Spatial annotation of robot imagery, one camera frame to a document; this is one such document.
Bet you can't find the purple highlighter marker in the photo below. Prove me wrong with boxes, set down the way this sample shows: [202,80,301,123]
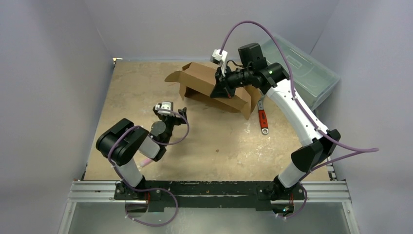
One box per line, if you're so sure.
[139,158,153,168]

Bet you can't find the translucent green plastic toolbox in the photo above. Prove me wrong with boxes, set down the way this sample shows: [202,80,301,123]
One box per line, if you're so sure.
[274,35,340,111]

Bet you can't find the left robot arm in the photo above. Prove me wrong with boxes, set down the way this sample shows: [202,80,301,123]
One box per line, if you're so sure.
[95,103,189,199]

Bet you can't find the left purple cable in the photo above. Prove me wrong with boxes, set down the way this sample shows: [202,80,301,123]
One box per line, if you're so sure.
[108,108,190,190]

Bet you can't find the aluminium frame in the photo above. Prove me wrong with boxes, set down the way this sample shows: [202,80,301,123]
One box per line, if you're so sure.
[58,181,359,234]

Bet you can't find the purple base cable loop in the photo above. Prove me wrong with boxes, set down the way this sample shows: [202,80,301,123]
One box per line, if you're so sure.
[124,186,180,227]

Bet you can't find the red handled adjustable wrench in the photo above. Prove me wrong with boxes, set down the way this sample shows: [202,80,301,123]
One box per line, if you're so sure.
[257,95,269,135]

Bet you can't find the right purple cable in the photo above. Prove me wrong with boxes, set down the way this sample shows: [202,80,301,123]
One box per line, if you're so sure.
[219,20,380,176]

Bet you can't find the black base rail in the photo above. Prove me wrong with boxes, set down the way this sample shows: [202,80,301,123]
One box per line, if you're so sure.
[114,180,305,213]

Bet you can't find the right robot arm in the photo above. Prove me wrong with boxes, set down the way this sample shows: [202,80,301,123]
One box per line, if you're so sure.
[210,43,341,198]

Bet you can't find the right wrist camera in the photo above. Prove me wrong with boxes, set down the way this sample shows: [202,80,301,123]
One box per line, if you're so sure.
[210,49,228,77]

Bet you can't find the brown cardboard box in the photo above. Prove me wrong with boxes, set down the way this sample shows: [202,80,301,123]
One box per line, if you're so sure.
[165,62,262,120]

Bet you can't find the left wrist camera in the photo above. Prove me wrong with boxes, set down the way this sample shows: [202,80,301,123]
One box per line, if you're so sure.
[154,101,175,116]

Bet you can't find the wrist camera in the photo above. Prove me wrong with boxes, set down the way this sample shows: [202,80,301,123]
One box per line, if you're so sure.
[154,101,175,116]
[210,49,228,77]

